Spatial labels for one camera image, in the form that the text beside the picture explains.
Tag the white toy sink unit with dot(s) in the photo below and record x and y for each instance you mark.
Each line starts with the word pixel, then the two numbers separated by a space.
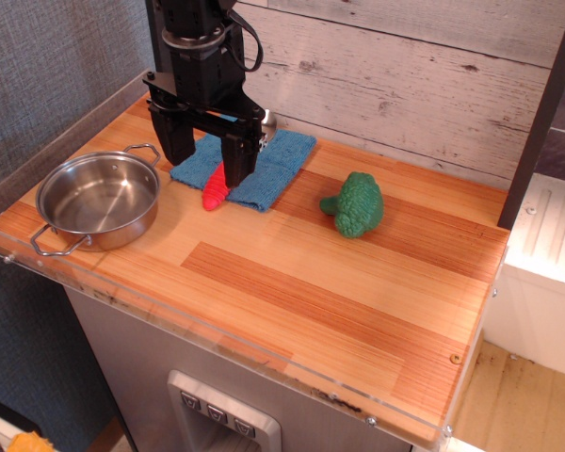
pixel 526 315

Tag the stainless steel pot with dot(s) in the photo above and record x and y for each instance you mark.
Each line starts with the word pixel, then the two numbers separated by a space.
pixel 98 201

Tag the clear acrylic edge guard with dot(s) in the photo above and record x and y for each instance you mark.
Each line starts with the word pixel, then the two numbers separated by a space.
pixel 379 328

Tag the dark frame post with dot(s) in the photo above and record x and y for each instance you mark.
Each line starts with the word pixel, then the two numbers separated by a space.
pixel 161 53
pixel 542 122

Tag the dark right frame post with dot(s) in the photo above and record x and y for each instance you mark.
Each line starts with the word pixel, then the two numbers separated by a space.
pixel 542 122

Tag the dark left frame post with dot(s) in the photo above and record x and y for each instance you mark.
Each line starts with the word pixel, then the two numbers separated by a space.
pixel 161 53

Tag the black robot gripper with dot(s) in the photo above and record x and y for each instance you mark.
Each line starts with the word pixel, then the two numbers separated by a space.
pixel 205 91

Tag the green toy broccoli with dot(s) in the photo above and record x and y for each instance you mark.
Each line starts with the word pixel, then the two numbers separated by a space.
pixel 358 208

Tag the grey toy fridge cabinet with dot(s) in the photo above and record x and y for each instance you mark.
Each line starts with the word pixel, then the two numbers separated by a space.
pixel 137 358

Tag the yellow object bottom left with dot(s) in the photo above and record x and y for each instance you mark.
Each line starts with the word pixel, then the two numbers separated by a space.
pixel 29 442

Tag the blue folded towel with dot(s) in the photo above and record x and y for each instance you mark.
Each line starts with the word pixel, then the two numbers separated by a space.
pixel 276 167

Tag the red handled metal spoon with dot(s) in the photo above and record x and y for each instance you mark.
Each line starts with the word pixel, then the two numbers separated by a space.
pixel 216 191

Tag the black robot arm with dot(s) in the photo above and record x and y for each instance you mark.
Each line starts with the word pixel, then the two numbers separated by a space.
pixel 203 23

